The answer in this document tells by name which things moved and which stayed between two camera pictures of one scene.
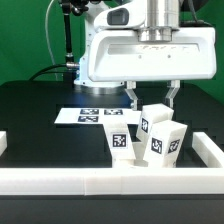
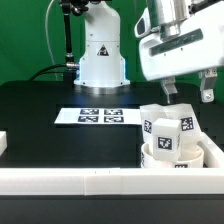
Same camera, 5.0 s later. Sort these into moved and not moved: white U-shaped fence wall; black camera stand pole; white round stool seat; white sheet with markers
Moved: white round stool seat
Not moved: black camera stand pole; white sheet with markers; white U-shaped fence wall
